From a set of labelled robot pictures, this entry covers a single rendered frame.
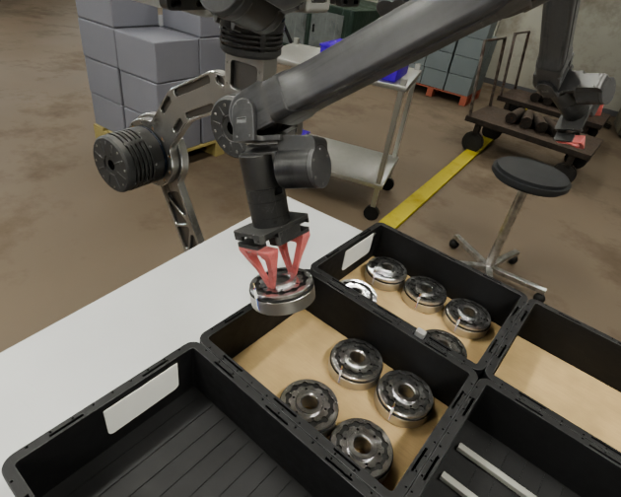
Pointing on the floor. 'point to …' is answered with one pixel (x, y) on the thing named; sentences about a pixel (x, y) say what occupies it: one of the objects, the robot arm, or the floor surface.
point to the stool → (528, 171)
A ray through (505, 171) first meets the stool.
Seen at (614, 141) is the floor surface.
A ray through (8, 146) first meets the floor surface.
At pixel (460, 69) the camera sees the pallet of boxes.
